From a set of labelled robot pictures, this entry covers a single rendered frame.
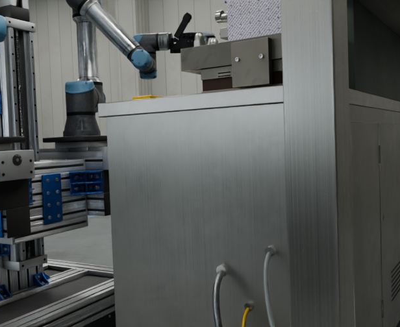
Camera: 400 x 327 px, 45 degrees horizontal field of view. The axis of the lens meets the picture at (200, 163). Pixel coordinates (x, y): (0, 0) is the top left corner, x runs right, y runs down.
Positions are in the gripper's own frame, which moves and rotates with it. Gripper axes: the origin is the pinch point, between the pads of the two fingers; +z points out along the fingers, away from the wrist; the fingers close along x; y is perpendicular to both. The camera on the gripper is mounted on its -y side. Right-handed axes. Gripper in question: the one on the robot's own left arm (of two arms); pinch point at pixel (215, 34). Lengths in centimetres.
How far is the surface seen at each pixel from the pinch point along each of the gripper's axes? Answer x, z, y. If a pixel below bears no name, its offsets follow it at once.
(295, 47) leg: 158, 13, 14
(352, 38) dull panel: 81, 38, 9
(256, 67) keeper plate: 95, 12, 16
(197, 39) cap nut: 81, -3, 7
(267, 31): 71, 17, 6
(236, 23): 66, 8, 2
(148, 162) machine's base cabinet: 87, -17, 39
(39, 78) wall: -489, -273, 12
